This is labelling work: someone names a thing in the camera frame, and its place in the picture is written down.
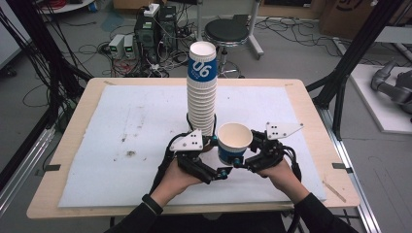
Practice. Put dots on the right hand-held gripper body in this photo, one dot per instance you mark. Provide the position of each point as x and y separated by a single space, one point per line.
275 152

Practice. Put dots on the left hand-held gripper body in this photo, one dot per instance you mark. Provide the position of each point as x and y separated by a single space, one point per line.
189 142

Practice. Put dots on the blue banded single paper cup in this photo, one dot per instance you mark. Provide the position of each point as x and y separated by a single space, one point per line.
233 142

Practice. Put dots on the stack of white paper cups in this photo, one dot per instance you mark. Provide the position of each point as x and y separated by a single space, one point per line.
201 97

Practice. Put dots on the person's right hand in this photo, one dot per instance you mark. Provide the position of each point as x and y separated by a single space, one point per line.
285 181

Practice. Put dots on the person's left hand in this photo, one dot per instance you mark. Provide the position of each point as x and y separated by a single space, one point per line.
175 184

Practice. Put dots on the person's black clothing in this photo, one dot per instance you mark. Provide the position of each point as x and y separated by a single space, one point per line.
220 225

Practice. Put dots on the black tape piece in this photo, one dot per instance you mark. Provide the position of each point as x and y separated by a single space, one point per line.
52 167
340 166

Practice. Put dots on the white foam mat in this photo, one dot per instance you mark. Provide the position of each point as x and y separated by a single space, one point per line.
129 181

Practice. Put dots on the black wristband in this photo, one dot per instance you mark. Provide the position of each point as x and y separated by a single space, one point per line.
152 204

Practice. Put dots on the brown tape strip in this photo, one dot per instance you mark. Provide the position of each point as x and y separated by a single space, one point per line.
336 193

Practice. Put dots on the white metal stand leg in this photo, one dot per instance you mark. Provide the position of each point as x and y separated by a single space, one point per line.
254 35

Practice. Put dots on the black round stool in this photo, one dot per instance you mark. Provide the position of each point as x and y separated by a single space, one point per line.
228 30

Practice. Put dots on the large black computer tower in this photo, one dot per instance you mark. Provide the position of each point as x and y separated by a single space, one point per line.
146 39

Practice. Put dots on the grey bench power supply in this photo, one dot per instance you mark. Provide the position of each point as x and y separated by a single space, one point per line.
116 46
129 47

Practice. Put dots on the white floor board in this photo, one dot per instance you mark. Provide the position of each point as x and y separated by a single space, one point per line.
385 119

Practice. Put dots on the small black computer tower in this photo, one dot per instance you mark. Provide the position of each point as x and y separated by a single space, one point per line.
168 26

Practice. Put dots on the white power strip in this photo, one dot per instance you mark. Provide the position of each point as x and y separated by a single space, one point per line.
151 10

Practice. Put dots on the cardboard box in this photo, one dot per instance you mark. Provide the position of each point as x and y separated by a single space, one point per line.
350 16

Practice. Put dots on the white round table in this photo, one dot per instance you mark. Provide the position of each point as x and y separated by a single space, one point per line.
68 7

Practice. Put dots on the aluminium rail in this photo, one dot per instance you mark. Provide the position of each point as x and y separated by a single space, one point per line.
356 181
29 161

